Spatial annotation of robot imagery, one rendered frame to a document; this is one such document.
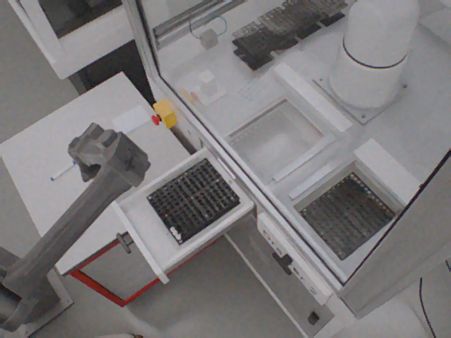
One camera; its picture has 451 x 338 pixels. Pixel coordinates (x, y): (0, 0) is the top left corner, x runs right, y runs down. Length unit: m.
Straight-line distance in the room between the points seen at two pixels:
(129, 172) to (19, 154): 0.97
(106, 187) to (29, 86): 2.32
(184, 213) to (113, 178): 0.51
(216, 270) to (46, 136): 1.02
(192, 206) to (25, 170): 0.69
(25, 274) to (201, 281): 1.34
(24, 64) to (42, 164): 1.68
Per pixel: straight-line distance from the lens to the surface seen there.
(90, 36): 1.72
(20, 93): 3.06
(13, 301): 0.89
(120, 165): 0.78
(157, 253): 1.26
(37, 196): 1.58
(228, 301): 2.05
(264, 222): 1.16
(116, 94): 1.71
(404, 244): 0.66
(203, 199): 1.23
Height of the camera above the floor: 2.01
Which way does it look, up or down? 61 degrees down
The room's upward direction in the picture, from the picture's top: 10 degrees counter-clockwise
